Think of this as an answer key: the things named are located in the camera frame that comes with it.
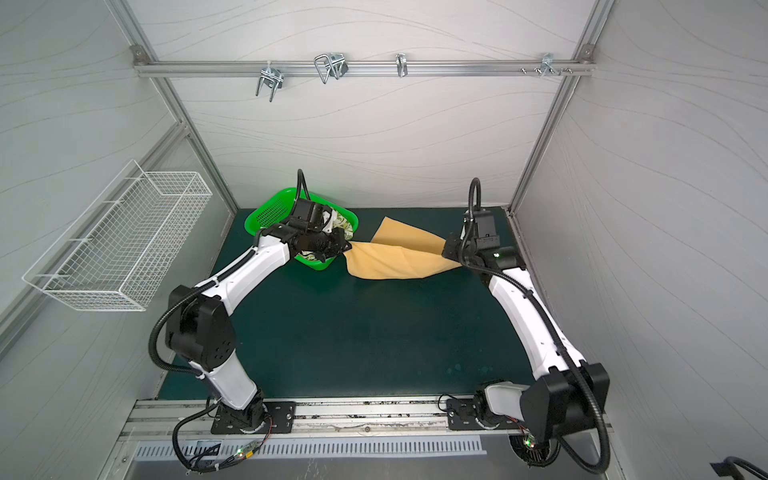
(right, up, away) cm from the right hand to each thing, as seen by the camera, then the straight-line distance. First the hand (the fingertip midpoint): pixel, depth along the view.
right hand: (456, 236), depth 80 cm
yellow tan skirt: (-16, -5, +4) cm, 17 cm away
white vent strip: (-66, -52, -10) cm, 84 cm away
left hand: (-28, -1, +6) cm, 29 cm away
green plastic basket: (-62, +11, +35) cm, 72 cm away
